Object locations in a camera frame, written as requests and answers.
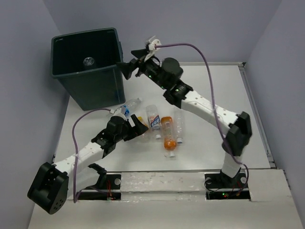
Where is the large orange label bottle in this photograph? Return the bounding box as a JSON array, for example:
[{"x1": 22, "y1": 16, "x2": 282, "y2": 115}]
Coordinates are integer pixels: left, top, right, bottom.
[{"x1": 161, "y1": 116, "x2": 177, "y2": 158}]

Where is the dark green plastic bin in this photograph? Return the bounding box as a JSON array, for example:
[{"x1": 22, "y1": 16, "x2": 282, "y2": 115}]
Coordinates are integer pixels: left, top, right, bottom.
[{"x1": 51, "y1": 28, "x2": 126, "y2": 111}]

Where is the clear bottle white cap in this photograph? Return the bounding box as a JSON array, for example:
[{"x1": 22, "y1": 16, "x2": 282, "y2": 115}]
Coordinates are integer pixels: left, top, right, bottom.
[{"x1": 173, "y1": 107, "x2": 185, "y2": 144}]

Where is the clear tall bottle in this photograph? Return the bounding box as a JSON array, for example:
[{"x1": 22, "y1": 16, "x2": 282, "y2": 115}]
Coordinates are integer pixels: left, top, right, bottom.
[{"x1": 82, "y1": 57, "x2": 96, "y2": 70}]

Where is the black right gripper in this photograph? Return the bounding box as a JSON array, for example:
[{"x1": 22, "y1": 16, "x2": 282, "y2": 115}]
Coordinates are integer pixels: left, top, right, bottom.
[{"x1": 116, "y1": 49, "x2": 167, "y2": 90}]

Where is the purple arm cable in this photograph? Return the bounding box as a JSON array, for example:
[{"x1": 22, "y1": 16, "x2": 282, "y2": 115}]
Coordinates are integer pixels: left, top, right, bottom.
[
  {"x1": 156, "y1": 42, "x2": 250, "y2": 191},
  {"x1": 71, "y1": 107, "x2": 115, "y2": 204}
]

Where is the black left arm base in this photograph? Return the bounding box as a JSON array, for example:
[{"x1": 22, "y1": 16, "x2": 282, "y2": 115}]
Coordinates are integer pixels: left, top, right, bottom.
[{"x1": 76, "y1": 163, "x2": 122, "y2": 201}]

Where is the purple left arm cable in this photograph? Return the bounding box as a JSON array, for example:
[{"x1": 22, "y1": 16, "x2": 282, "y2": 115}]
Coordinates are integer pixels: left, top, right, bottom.
[{"x1": 71, "y1": 107, "x2": 115, "y2": 204}]

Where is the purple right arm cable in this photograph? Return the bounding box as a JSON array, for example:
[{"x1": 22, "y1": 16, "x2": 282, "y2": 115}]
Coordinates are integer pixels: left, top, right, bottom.
[{"x1": 156, "y1": 42, "x2": 250, "y2": 191}]

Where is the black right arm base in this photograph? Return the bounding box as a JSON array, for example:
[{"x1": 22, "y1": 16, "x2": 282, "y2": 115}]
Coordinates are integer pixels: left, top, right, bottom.
[{"x1": 204, "y1": 172, "x2": 251, "y2": 200}]

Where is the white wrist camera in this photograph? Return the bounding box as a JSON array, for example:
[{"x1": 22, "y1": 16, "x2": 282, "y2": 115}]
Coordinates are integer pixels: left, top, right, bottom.
[
  {"x1": 144, "y1": 36, "x2": 161, "y2": 62},
  {"x1": 110, "y1": 108, "x2": 126, "y2": 120}
]

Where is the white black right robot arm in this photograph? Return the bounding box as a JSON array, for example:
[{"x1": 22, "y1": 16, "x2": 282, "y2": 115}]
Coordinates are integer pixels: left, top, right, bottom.
[{"x1": 116, "y1": 50, "x2": 252, "y2": 187}]

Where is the small bottle orange label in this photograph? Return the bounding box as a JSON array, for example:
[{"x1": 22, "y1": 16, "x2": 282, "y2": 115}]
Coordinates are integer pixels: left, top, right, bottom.
[{"x1": 137, "y1": 116, "x2": 150, "y2": 143}]

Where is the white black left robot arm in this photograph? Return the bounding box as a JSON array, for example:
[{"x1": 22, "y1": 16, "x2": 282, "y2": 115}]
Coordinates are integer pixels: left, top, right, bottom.
[{"x1": 27, "y1": 114, "x2": 149, "y2": 215}]

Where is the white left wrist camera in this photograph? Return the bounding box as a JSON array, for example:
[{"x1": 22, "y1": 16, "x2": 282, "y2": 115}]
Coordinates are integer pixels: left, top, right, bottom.
[{"x1": 110, "y1": 108, "x2": 126, "y2": 120}]

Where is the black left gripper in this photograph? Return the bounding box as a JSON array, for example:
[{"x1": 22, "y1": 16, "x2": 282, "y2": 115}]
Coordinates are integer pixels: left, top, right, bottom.
[{"x1": 113, "y1": 114, "x2": 147, "y2": 143}]

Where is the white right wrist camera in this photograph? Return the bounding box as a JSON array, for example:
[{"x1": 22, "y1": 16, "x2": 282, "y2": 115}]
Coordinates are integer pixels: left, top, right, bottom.
[{"x1": 144, "y1": 36, "x2": 161, "y2": 62}]

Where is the clear bottle white blue label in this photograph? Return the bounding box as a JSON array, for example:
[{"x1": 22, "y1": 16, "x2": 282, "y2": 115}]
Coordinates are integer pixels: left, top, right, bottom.
[{"x1": 146, "y1": 104, "x2": 162, "y2": 140}]

